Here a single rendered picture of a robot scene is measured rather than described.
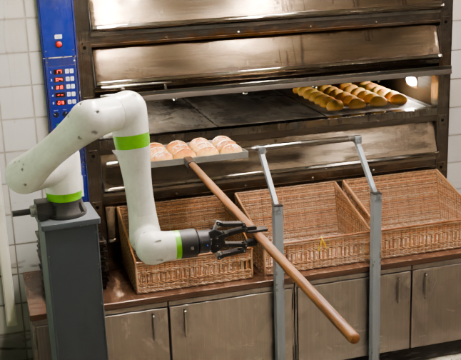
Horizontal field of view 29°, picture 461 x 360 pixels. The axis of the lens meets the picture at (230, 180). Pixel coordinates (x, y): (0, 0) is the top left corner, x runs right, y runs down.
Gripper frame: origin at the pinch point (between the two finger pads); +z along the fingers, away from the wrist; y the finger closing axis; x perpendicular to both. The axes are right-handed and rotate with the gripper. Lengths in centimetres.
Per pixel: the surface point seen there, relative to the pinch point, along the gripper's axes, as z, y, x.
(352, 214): 90, 44, -127
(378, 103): 123, -1, -170
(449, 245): 132, 58, -105
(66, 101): -45, -19, -152
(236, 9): 40, -56, -154
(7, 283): -79, 68, -153
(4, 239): -79, 46, -153
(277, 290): 39, 65, -94
